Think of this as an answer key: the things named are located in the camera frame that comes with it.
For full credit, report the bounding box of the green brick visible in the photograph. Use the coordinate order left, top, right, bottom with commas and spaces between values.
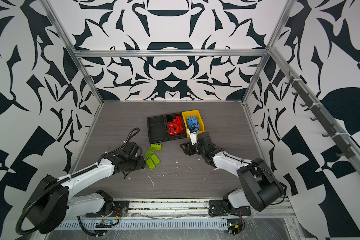
146, 159, 156, 170
145, 148, 156, 159
151, 154, 161, 166
151, 144, 162, 150

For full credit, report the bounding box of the blue brick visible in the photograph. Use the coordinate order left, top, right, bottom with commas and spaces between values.
187, 117, 194, 132
191, 116, 200, 131

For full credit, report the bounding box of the red long brick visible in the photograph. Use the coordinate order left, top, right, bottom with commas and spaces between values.
168, 122, 178, 136

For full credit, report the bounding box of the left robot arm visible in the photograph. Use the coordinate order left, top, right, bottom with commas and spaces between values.
16, 128, 146, 237

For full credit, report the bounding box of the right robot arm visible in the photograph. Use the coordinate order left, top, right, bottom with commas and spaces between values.
181, 133, 286, 212

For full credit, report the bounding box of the green brick top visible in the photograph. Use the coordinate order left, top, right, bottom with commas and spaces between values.
151, 144, 162, 150

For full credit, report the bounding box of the yellow bin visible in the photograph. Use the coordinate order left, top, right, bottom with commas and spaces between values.
182, 110, 205, 133

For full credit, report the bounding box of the left black bin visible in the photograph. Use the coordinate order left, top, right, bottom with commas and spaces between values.
147, 115, 169, 144

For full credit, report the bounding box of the black bin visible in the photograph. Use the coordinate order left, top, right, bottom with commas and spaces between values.
147, 115, 169, 144
166, 113, 187, 141

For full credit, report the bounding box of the right black bin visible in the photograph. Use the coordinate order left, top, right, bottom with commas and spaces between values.
166, 113, 187, 141

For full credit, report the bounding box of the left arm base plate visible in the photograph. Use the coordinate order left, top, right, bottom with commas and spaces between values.
85, 201, 130, 218

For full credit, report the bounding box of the aluminium front rail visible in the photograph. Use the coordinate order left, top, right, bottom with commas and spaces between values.
77, 197, 296, 220

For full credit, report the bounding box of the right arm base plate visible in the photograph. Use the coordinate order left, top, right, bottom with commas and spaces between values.
208, 200, 252, 217

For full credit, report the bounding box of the white cable duct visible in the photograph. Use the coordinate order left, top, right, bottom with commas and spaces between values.
56, 218, 229, 231

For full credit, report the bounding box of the wall hook rail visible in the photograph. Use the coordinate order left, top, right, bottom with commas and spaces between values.
286, 76, 357, 159

